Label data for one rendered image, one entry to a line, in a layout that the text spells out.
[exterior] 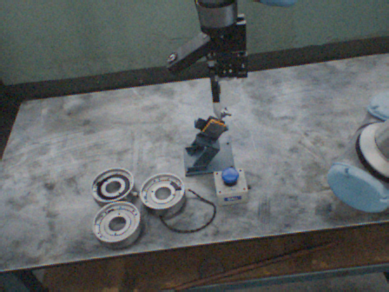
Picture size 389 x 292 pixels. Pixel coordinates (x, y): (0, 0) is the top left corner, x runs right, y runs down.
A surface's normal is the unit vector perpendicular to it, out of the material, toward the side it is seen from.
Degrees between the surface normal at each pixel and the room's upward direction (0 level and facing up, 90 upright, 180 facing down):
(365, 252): 0
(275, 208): 0
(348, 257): 0
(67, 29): 90
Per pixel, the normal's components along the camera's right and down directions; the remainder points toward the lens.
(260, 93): -0.09, -0.70
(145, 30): 0.09, 0.71
